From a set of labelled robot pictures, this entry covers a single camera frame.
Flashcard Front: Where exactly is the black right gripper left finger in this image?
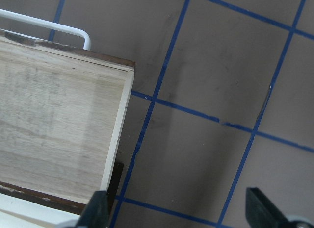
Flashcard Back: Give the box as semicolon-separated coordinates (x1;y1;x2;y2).
55;190;110;228

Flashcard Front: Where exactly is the wooden drawer with white handle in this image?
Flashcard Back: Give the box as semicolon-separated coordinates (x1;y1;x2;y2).
0;10;135;214

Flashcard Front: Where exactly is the dark wooden drawer cabinet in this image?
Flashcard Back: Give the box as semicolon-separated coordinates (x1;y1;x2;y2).
107;161;124;214

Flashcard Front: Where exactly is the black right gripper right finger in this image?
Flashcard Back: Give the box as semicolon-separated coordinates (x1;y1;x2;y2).
245;187;314;228

